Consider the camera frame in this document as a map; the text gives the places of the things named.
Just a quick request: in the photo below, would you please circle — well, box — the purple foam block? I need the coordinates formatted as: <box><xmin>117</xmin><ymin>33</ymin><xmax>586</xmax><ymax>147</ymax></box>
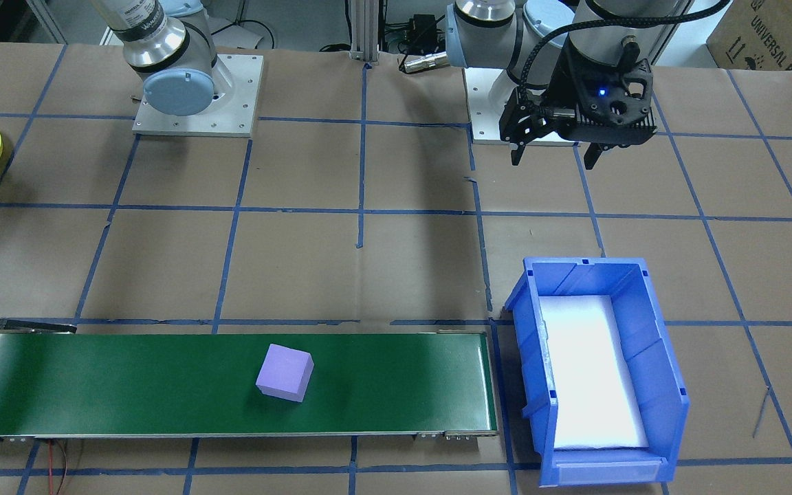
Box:
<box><xmin>256</xmin><ymin>343</ymin><xmax>315</xmax><ymax>403</ymax></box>

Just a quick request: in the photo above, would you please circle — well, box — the silver metal connector plug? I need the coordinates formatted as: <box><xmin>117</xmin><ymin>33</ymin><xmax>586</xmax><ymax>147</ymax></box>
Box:
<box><xmin>399</xmin><ymin>54</ymin><xmax>450</xmax><ymax>73</ymax></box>

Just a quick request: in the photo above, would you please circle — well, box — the black power adapter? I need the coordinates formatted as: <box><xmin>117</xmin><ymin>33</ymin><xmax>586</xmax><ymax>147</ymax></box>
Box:
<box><xmin>406</xmin><ymin>14</ymin><xmax>439</xmax><ymax>42</ymax></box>

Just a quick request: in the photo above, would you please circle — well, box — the brown cardboard box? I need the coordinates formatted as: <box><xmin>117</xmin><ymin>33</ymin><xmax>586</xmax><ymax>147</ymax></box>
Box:
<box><xmin>705</xmin><ymin>0</ymin><xmax>792</xmax><ymax>73</ymax></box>

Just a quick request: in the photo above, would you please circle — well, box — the white foam bin liner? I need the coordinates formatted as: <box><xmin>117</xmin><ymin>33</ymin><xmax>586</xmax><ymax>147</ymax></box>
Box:
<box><xmin>539</xmin><ymin>294</ymin><xmax>650</xmax><ymax>451</ymax></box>

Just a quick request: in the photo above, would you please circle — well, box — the blue plastic storage bin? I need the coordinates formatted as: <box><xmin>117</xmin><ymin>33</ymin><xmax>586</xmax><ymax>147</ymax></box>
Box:
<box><xmin>504</xmin><ymin>258</ymin><xmax>690</xmax><ymax>489</ymax></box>

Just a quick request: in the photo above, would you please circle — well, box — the green conveyor belt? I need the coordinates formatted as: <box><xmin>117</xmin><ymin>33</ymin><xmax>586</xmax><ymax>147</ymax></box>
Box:
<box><xmin>0</xmin><ymin>318</ymin><xmax>500</xmax><ymax>444</ymax></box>

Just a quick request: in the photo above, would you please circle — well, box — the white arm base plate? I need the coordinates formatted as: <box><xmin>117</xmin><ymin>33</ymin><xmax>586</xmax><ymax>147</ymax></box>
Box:
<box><xmin>133</xmin><ymin>54</ymin><xmax>264</xmax><ymax>138</ymax></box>
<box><xmin>463</xmin><ymin>65</ymin><xmax>579</xmax><ymax>146</ymax></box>

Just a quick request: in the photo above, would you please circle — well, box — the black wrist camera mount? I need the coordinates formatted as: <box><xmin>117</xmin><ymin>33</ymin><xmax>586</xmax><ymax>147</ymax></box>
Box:
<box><xmin>547</xmin><ymin>65</ymin><xmax>659</xmax><ymax>149</ymax></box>

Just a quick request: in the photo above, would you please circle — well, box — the aluminium extrusion post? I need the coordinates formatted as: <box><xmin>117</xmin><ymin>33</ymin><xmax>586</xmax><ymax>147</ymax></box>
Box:
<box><xmin>348</xmin><ymin>0</ymin><xmax>382</xmax><ymax>64</ymax></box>

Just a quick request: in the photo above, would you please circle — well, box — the red conveyor wire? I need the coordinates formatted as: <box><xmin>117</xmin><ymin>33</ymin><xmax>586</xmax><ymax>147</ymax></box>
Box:
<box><xmin>49</xmin><ymin>440</ymin><xmax>70</xmax><ymax>495</ymax></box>

